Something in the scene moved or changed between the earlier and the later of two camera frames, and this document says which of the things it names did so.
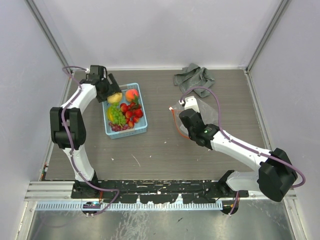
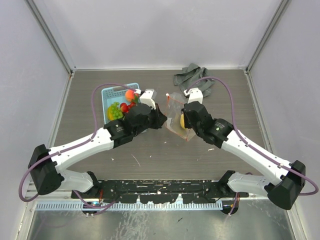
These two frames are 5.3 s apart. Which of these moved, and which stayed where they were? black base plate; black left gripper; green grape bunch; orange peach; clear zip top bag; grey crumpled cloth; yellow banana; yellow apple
Moved: yellow apple; clear zip top bag; black left gripper
Stayed: black base plate; grey crumpled cloth; green grape bunch; orange peach; yellow banana
